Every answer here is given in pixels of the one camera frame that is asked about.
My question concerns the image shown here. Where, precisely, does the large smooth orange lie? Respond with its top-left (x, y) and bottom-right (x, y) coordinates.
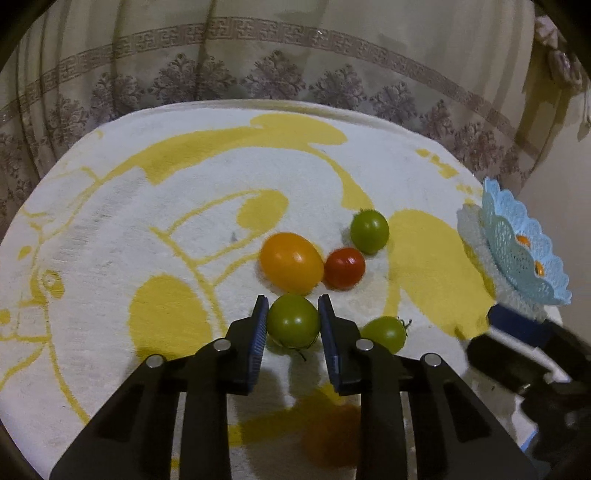
top-left (534, 260), bottom-right (546, 278)

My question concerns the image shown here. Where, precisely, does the blue lattice plastic basket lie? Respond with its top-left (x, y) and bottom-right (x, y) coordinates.
top-left (481, 178), bottom-right (572, 306)

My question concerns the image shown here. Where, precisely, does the small red tomato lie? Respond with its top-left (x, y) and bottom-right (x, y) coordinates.
top-left (301, 404), bottom-right (361, 469)

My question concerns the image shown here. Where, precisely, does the green tomato with stem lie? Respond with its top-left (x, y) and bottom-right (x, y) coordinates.
top-left (361, 316), bottom-right (413, 354)

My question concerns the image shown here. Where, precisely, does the smooth yellow-orange fruit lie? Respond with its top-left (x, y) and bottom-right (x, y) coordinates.
top-left (259, 232), bottom-right (325, 295)

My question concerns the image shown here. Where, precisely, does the small textured orange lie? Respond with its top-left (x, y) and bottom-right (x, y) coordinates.
top-left (516, 235), bottom-right (531, 248)

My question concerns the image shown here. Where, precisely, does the beige patterned curtain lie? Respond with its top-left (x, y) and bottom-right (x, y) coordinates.
top-left (1, 1), bottom-right (590, 226)

